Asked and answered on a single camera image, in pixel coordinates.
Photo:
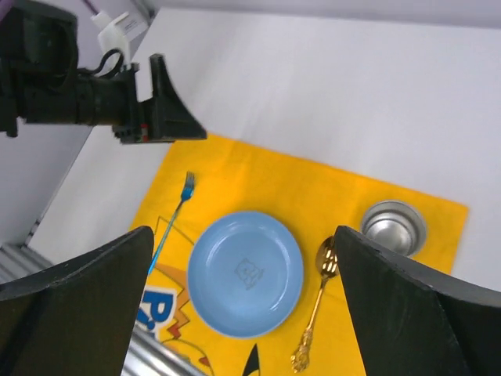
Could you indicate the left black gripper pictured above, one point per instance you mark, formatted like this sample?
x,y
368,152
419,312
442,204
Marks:
x,y
42,83

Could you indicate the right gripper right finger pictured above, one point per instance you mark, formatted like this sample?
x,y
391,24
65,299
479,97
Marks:
x,y
410,319

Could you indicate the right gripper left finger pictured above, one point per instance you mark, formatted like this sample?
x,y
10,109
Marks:
x,y
77,317

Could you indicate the yellow Pikachu placemat cloth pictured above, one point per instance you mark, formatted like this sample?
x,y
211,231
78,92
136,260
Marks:
x,y
199,182

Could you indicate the metal cup with paper sleeve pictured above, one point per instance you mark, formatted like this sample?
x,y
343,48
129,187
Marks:
x,y
395,225

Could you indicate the blue plastic plate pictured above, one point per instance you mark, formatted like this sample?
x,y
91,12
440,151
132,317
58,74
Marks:
x,y
245,274

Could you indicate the aluminium mounting rail frame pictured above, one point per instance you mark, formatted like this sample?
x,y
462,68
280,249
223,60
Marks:
x,y
144,353

